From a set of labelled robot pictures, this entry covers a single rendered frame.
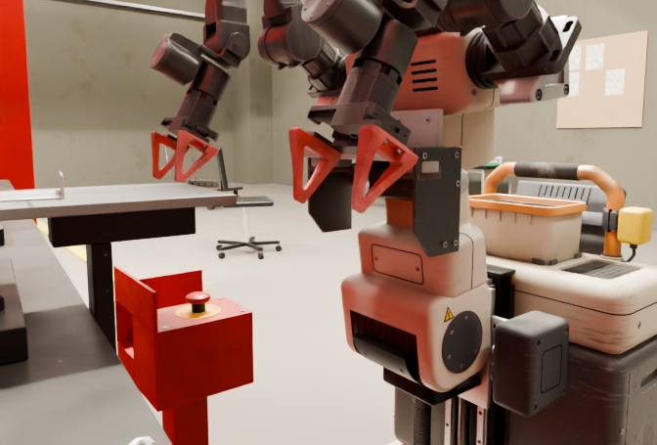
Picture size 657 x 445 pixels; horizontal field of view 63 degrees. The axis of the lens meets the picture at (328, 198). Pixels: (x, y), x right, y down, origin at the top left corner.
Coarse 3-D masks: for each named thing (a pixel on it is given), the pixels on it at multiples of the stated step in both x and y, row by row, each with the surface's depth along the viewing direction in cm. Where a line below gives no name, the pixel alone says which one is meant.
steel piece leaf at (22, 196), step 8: (0, 192) 55; (8, 192) 55; (16, 192) 55; (24, 192) 55; (32, 192) 55; (40, 192) 55; (48, 192) 55; (56, 192) 55; (64, 192) 51; (0, 200) 48; (8, 200) 49; (16, 200) 49; (24, 200) 49
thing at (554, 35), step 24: (504, 24) 68; (528, 24) 68; (552, 24) 70; (576, 24) 70; (504, 48) 71; (528, 48) 69; (552, 48) 70; (480, 72) 77; (504, 72) 74; (528, 72) 71; (552, 72) 69
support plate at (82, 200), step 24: (72, 192) 57; (96, 192) 57; (120, 192) 57; (144, 192) 57; (168, 192) 57; (192, 192) 57; (216, 192) 57; (0, 216) 44; (24, 216) 45; (48, 216) 46
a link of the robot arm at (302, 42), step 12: (264, 0) 98; (276, 0) 96; (288, 0) 96; (300, 0) 98; (264, 12) 99; (276, 12) 96; (288, 12) 95; (300, 12) 95; (264, 24) 102; (288, 24) 94; (300, 24) 96; (264, 36) 100; (288, 36) 94; (300, 36) 96; (312, 36) 97; (264, 48) 100; (288, 48) 95; (300, 48) 96; (312, 48) 98; (264, 60) 103; (300, 60) 97
